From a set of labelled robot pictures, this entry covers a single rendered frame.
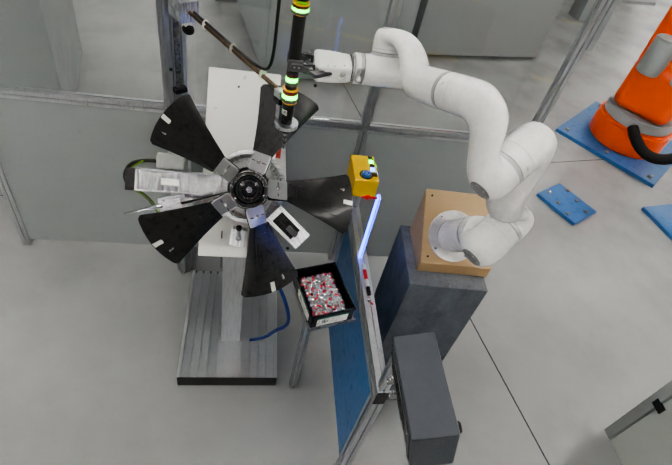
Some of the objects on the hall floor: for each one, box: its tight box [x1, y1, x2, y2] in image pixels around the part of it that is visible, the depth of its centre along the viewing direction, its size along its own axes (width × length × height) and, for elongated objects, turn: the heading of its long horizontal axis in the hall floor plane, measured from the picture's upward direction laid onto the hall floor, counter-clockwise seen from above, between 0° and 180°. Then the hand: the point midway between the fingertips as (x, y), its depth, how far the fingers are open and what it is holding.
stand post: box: [221, 257, 246, 343], centre depth 219 cm, size 4×9×91 cm, turn 85°
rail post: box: [335, 393, 384, 465], centre depth 188 cm, size 4×4×78 cm
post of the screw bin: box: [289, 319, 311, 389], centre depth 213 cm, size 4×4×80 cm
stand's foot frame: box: [177, 271, 277, 385], centre depth 254 cm, size 62×46×8 cm
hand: (294, 61), depth 132 cm, fingers closed on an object, 4 cm apart
